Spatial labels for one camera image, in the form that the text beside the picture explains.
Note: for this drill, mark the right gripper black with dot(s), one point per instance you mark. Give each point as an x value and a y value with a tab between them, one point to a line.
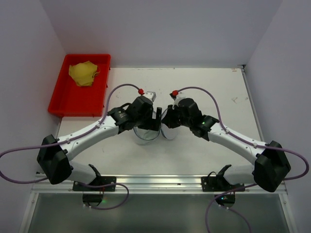
170	120

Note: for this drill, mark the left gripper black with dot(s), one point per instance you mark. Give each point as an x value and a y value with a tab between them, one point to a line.
152	120

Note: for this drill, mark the white mesh laundry bag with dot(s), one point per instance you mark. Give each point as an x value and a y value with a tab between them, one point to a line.
144	137

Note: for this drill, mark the yellow bra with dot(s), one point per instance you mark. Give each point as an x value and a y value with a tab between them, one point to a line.
83	74

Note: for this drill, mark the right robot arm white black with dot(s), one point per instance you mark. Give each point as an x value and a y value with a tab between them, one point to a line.
268	164

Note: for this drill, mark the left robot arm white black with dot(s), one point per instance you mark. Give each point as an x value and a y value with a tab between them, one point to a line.
56	155

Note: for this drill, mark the red plastic tray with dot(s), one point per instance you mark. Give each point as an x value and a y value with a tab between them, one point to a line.
69	99

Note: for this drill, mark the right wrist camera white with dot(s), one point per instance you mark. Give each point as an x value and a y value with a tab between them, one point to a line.
177	96

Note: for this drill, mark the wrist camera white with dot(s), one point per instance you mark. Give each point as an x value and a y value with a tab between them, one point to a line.
149	94
177	96

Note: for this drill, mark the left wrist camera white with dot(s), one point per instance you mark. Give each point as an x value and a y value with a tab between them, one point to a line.
149	94

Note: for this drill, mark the aluminium mounting rail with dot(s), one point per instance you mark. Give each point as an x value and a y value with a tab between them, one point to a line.
138	184

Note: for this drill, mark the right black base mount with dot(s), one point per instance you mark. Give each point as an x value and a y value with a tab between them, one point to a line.
216	182

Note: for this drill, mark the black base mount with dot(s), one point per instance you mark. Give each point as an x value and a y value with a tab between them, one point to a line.
216	182
96	199

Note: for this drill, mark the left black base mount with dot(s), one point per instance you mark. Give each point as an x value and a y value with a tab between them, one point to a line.
96	199

